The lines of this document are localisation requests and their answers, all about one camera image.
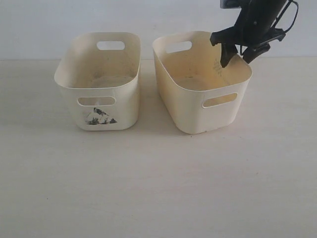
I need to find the cream plastic bin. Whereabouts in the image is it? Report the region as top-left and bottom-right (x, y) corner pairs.
(54, 32), (141, 131)
(152, 31), (253, 134)

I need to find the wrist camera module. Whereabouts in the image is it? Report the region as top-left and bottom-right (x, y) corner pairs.
(220, 0), (244, 9)

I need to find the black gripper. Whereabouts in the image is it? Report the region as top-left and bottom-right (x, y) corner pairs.
(210, 0), (285, 68)

